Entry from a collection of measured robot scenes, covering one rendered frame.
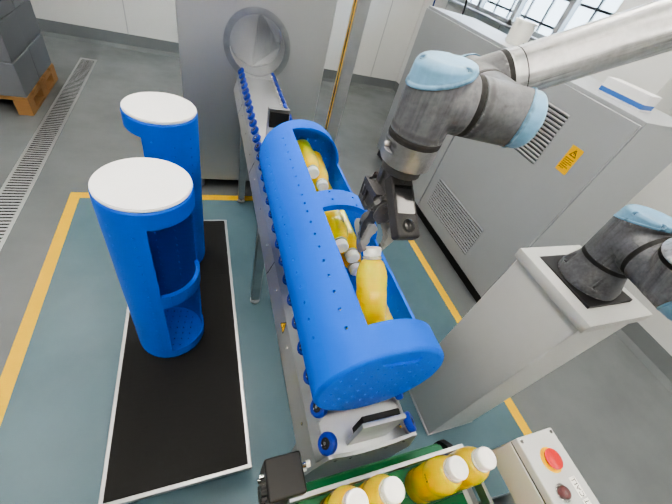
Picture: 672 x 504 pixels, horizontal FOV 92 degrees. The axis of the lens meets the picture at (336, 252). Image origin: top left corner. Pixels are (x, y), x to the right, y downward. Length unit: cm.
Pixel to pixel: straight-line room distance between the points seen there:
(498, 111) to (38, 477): 190
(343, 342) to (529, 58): 59
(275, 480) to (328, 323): 29
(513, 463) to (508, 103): 68
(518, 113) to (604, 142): 161
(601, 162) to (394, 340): 173
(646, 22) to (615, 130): 137
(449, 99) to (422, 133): 6
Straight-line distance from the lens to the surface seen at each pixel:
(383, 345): 60
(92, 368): 200
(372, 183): 64
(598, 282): 130
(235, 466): 160
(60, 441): 191
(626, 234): 123
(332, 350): 63
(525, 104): 59
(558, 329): 128
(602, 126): 219
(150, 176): 120
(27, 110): 392
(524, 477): 86
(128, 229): 113
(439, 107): 52
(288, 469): 73
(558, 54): 75
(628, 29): 80
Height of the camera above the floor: 172
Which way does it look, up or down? 43 degrees down
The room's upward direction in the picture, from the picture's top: 19 degrees clockwise
